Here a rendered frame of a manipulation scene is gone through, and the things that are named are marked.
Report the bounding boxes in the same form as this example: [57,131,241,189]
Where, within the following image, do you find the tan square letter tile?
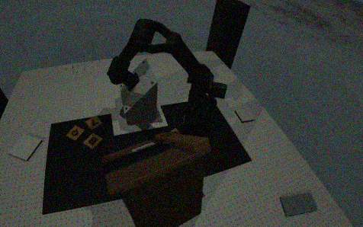
[66,125,85,141]

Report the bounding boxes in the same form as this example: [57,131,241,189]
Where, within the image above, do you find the brown square letter tile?
[85,116,103,130]
[170,128,181,134]

